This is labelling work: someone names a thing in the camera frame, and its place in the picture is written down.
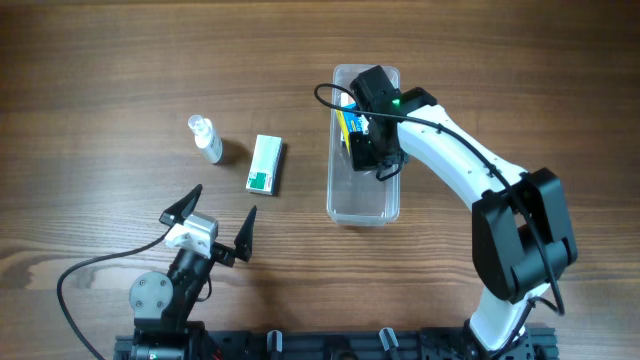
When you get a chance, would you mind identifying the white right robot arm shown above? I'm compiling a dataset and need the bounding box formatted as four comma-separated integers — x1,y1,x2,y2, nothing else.
348,66,578,359

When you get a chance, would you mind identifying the white green medicine box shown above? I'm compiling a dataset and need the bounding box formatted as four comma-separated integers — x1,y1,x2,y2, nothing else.
246,134,283,196

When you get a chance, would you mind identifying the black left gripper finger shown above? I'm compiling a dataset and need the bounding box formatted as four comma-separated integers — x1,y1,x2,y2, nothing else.
234,206,257,262
159,184,203,225

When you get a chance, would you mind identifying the white spray bottle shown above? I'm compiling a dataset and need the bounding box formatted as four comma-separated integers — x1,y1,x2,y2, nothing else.
188,115,223,164

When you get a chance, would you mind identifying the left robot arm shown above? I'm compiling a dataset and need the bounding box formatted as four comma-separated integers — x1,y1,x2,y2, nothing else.
129,185,257,360

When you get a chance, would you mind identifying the clear plastic container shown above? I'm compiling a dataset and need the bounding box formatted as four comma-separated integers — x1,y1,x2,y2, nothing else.
326,63,401,227

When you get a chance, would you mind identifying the blue yellow VapoDrops box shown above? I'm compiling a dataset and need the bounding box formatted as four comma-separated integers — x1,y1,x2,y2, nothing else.
335,110,368,152

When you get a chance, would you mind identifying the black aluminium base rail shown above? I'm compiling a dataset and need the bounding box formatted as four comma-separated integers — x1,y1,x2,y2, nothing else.
113,327,559,360

